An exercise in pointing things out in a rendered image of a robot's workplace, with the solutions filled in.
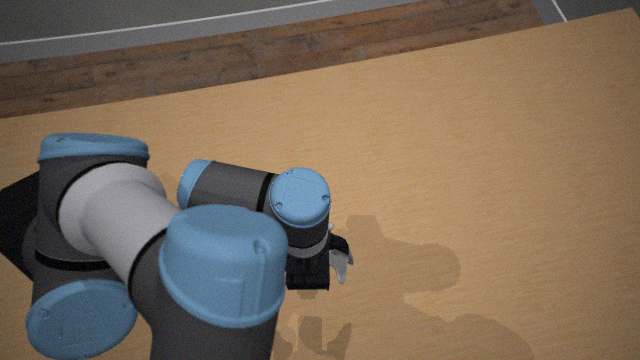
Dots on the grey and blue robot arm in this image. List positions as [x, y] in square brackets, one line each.
[222, 267]

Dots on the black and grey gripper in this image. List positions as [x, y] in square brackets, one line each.
[305, 270]

